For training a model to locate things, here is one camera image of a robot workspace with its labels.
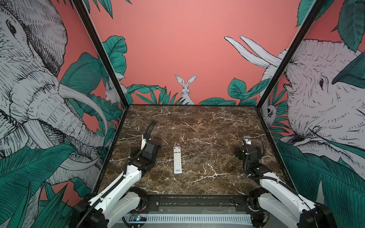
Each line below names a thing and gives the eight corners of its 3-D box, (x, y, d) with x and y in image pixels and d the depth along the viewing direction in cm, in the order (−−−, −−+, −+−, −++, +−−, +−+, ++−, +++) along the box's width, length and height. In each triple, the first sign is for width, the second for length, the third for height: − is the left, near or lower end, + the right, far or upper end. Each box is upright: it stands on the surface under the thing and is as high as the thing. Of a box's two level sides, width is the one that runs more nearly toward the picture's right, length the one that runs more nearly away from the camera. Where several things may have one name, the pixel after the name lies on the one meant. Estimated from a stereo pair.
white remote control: (173, 174, 86) (173, 172, 84) (173, 148, 97) (173, 146, 95) (182, 173, 86) (181, 172, 84) (180, 148, 98) (180, 146, 96)
